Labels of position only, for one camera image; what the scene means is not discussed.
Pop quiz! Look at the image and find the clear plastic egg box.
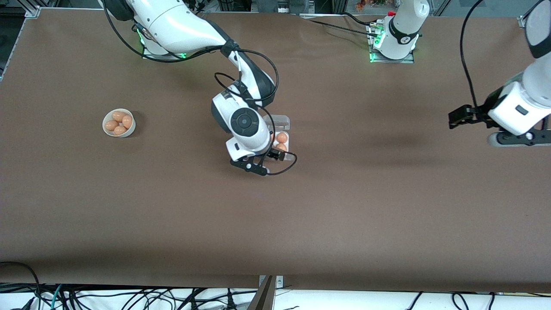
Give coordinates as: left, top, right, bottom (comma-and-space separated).
263, 115, 291, 155

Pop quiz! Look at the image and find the white round bowl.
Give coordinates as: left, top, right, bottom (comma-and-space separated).
102, 108, 136, 138

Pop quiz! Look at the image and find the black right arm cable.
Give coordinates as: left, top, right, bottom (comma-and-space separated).
102, 0, 298, 176

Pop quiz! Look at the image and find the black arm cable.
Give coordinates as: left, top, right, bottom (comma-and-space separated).
460, 0, 485, 110
102, 0, 298, 176

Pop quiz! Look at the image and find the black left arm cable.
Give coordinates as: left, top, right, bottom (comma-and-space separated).
460, 0, 485, 110

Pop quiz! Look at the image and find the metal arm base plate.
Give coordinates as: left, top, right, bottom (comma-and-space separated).
142, 26, 188, 60
369, 22, 415, 64

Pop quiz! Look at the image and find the dark metal post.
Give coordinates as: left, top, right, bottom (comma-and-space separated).
247, 276, 276, 310

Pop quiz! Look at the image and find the teal cable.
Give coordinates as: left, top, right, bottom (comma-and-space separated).
50, 284, 64, 310

